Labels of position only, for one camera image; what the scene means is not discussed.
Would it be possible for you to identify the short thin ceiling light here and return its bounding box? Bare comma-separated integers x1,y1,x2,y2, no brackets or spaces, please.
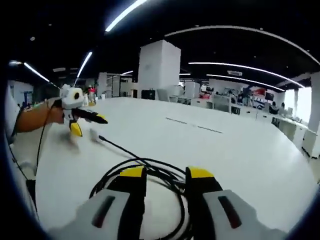
206,73,286,92

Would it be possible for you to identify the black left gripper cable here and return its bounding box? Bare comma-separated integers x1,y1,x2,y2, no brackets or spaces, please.
34,99,57,175

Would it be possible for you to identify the white desk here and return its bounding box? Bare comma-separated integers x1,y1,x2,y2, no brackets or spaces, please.
34,96,318,240

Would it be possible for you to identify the white charger adapter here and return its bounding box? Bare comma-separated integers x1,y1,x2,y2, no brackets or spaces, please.
89,128,103,144

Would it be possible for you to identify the long thin ceiling light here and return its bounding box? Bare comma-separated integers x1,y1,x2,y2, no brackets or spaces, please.
188,61,305,89

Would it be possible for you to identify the person's white shirt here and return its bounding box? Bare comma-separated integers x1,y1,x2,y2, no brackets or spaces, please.
4,83,38,226

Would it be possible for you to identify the grey office chair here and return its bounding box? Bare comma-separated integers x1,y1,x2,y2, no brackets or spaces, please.
157,88,176,102

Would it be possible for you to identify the straight ceiling light strip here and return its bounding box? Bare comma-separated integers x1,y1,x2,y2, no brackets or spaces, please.
76,51,93,80

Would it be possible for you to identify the white low cabinet row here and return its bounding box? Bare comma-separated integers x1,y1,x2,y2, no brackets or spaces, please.
271,115,320,159

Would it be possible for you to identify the black Type-C cable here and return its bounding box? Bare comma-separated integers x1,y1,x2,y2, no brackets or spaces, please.
88,134,193,240

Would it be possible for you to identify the black equipment case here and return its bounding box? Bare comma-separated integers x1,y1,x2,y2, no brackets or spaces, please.
141,89,157,100

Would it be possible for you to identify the long curved ceiling light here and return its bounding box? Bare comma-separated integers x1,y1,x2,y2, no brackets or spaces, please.
104,0,151,32

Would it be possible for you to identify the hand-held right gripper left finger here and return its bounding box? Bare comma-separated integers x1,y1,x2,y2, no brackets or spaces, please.
48,166,148,240

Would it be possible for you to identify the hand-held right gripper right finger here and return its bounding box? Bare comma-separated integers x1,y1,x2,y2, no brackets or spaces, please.
184,165,288,240

